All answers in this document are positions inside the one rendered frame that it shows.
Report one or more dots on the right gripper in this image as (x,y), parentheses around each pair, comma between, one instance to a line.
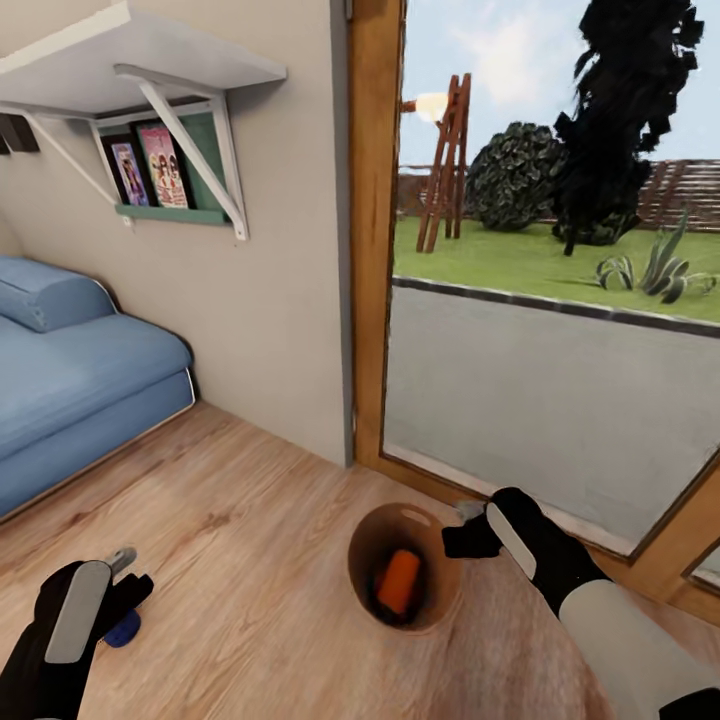
(461,542)

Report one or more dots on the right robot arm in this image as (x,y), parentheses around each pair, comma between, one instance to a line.
(644,672)

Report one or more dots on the sofa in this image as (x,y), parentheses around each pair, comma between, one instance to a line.
(78,381)

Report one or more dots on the picture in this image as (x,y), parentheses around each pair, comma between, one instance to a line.
(163,167)
(125,166)

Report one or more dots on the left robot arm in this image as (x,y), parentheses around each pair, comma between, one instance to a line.
(46,675)

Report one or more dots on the trash can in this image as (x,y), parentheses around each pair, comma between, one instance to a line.
(378,536)

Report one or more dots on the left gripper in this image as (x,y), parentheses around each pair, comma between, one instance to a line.
(131,591)

